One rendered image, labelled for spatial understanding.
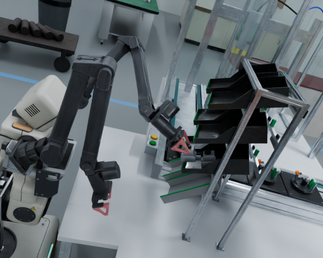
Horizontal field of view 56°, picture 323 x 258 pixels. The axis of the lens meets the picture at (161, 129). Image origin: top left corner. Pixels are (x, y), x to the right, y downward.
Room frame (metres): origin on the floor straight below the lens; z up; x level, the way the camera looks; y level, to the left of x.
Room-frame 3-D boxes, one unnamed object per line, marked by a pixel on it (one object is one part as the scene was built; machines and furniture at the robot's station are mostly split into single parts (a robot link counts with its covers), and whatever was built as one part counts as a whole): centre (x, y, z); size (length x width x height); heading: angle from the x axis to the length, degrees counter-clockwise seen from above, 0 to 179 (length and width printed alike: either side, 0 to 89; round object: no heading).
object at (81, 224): (1.31, 0.01, 0.84); 0.90 x 0.70 x 0.03; 11
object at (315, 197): (1.59, -0.94, 1.01); 0.24 x 0.24 x 0.13; 4
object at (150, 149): (1.60, 0.03, 0.93); 0.21 x 0.07 x 0.06; 4
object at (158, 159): (1.79, -0.02, 0.91); 0.89 x 0.06 x 0.11; 4
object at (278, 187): (1.57, -0.69, 1.01); 0.24 x 0.24 x 0.13; 4
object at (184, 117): (1.83, -0.19, 0.91); 0.84 x 0.28 x 0.10; 4
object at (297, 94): (1.18, -0.35, 1.26); 0.36 x 0.21 x 0.80; 4
